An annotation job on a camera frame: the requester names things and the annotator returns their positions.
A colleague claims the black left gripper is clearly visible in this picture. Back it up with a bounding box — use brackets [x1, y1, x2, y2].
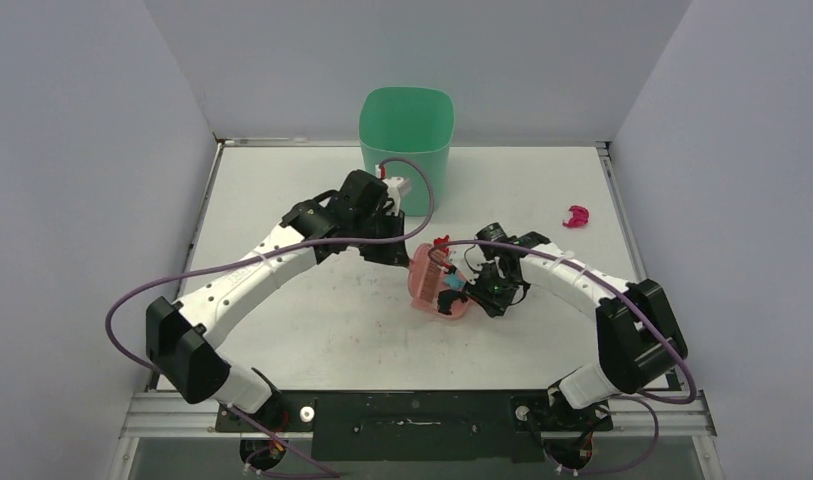
[351, 207, 408, 267]

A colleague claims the pink dustpan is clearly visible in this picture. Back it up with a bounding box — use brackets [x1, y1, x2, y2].
[407, 243, 473, 320]

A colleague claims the pink hand brush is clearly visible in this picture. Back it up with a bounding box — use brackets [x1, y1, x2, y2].
[410, 247, 446, 310]

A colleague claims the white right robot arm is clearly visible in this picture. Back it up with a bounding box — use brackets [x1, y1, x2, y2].
[464, 223, 688, 429]

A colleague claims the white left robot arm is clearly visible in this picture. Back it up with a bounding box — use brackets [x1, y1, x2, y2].
[146, 170, 411, 431]

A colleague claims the light blue paper scrap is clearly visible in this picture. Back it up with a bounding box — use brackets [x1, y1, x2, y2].
[442, 274, 466, 291]

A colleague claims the black paper scrap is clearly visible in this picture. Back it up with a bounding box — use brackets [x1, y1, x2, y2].
[437, 289, 468, 316]

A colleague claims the red paper scrap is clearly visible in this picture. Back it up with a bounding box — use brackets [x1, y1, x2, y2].
[433, 235, 450, 251]

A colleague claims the green plastic waste bin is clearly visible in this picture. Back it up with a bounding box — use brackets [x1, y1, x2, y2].
[358, 86, 455, 216]

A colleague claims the magenta paper scrap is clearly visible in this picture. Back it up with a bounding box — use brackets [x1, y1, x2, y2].
[562, 205, 590, 229]

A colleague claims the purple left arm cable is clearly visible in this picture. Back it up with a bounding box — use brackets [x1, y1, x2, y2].
[104, 157, 437, 480]

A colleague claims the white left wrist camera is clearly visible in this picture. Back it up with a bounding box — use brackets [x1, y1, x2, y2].
[382, 176, 411, 216]

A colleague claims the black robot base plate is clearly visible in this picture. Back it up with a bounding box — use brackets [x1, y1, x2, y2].
[253, 389, 613, 465]

